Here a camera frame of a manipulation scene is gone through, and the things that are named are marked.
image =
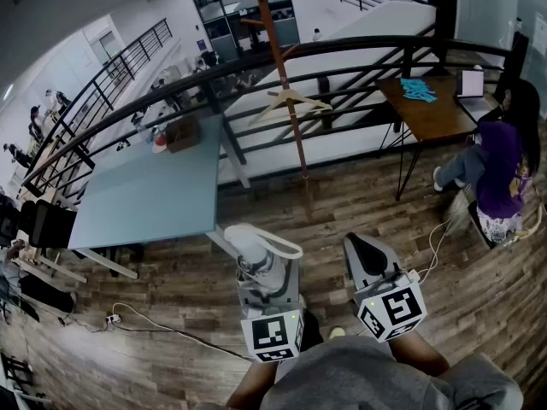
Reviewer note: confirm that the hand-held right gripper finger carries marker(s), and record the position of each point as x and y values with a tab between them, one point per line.
380	263
357	263

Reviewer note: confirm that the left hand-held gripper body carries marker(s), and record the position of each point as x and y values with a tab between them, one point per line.
269	335

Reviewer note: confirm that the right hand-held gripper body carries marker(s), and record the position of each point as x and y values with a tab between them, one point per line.
395	310

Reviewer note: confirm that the wooden coat stand pole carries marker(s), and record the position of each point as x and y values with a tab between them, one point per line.
295	126

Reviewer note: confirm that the person's left forearm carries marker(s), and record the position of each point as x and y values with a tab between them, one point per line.
252	387

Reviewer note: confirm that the person's right forearm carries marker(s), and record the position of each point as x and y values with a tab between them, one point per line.
419	355

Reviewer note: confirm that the person's black trouser leg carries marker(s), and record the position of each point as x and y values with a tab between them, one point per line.
312	331

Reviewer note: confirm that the person's pale shoe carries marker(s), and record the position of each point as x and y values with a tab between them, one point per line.
337	332

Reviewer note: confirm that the person's grey sweatshirt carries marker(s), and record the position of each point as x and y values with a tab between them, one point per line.
363	378

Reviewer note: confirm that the brown wooden table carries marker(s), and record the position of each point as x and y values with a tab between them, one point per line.
431	113

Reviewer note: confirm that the pale wooden clothes hanger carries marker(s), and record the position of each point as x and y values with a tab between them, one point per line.
295	97

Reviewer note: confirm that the pile of blue clips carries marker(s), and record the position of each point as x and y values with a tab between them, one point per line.
419	90

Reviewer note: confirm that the light blue table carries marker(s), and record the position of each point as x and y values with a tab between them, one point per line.
149	186

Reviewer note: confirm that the grey laptop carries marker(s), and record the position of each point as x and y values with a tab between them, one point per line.
470	84

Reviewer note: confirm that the brown wooden organizer box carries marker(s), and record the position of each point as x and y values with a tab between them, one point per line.
184	135

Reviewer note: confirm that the black metal railing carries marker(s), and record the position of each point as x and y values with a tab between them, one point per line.
342	43

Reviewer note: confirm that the black office chair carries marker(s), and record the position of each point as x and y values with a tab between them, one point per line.
47	224

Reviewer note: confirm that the black balcony railing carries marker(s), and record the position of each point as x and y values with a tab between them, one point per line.
128	54

